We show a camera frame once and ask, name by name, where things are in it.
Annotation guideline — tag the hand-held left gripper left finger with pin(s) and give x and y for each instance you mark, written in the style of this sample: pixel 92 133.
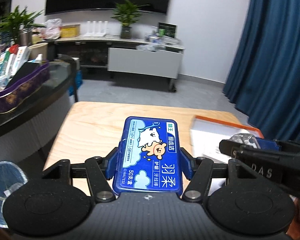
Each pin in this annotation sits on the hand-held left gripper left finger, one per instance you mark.
pixel 112 165

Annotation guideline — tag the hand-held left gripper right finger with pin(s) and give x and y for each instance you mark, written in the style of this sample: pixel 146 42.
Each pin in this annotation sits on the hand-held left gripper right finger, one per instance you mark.
pixel 186 166

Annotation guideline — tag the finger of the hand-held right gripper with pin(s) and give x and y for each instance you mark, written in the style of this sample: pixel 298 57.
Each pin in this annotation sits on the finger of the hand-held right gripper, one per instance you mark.
pixel 230 147
pixel 266 143

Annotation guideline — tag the orange and white cardboard box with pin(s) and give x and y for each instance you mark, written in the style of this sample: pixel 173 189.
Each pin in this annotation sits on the orange and white cardboard box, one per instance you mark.
pixel 210 140

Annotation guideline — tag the blue dental floss box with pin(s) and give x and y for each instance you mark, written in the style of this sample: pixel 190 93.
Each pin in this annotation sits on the blue dental floss box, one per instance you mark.
pixel 150 155

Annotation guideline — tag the blue curtain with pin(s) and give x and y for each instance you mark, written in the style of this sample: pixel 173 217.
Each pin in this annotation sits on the blue curtain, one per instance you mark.
pixel 275 55

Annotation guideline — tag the blue plastic package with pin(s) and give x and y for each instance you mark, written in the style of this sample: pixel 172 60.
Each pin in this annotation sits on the blue plastic package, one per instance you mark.
pixel 76 82

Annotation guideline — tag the black glass coffee table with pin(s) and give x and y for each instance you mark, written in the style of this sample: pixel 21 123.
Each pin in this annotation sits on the black glass coffee table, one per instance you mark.
pixel 40 100

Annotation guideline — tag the white television stand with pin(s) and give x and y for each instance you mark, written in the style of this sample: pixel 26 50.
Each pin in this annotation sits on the white television stand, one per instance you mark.
pixel 142 60

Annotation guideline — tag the trash bin with blue bag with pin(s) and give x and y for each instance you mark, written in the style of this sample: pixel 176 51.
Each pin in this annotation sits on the trash bin with blue bag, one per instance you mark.
pixel 5 190

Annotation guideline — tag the clear plastic wrappers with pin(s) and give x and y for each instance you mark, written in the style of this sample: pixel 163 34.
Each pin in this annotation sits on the clear plastic wrappers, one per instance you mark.
pixel 150 47

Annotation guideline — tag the green and black box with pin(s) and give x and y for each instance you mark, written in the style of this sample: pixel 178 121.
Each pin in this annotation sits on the green and black box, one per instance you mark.
pixel 167 30

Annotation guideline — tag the cream paper cup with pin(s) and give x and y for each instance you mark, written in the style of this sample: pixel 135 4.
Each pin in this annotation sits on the cream paper cup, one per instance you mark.
pixel 38 52

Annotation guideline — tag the white router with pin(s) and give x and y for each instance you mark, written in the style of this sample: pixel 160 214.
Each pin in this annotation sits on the white router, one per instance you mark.
pixel 97 28

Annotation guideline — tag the yellow box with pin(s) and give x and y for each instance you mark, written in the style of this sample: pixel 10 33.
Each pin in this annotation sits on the yellow box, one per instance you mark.
pixel 70 30

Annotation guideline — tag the white and red box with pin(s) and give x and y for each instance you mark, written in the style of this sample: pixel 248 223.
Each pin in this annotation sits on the white and red box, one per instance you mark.
pixel 21 57

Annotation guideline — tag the green and white box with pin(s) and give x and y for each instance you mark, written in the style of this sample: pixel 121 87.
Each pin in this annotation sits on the green and white box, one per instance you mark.
pixel 2 65

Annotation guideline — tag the white plastic bag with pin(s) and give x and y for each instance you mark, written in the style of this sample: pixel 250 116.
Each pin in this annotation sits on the white plastic bag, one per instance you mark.
pixel 52 28

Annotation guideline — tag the potted plant in dark pot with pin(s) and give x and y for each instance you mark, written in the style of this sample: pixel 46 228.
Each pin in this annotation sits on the potted plant in dark pot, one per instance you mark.
pixel 126 15

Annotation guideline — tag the steel cup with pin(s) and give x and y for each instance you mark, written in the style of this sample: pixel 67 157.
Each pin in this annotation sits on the steel cup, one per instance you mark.
pixel 25 37

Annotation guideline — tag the large leafy potted plant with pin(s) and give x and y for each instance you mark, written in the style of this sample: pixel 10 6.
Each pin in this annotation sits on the large leafy potted plant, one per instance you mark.
pixel 15 22

